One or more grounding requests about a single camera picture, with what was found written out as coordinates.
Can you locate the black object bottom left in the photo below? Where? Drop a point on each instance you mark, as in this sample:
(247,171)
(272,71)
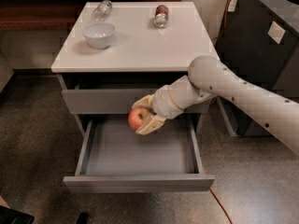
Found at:
(10,216)

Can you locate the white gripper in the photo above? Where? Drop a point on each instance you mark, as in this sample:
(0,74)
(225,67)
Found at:
(162,104)

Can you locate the clear glass jar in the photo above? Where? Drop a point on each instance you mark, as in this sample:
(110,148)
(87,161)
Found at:
(102,11)

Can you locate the brown-lidded glass jar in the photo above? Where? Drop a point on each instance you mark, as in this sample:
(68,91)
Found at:
(161,16)

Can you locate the grey top drawer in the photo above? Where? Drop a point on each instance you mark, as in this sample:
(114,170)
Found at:
(95,97)

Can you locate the white drawer cabinet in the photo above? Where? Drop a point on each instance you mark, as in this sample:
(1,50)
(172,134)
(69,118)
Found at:
(140,52)

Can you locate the black cabinet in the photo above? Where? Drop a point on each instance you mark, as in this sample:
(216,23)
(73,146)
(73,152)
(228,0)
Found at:
(247,49)

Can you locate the dark wooden shelf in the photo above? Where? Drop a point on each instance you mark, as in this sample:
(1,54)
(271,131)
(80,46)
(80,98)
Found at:
(40,15)

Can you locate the white label on cabinet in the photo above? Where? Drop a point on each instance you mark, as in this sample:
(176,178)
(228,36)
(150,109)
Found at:
(276,32)

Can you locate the small black floor object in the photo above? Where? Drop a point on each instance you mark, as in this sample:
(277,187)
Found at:
(82,218)

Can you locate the grey drawer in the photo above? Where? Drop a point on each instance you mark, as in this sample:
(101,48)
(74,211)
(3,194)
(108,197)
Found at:
(95,97)
(114,159)

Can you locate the white ceramic bowl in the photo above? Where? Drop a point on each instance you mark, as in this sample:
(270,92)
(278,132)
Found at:
(99,34)

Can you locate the red apple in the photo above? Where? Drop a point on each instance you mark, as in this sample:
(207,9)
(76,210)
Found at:
(137,117)

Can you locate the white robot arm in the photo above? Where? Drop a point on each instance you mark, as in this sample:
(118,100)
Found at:
(207,78)

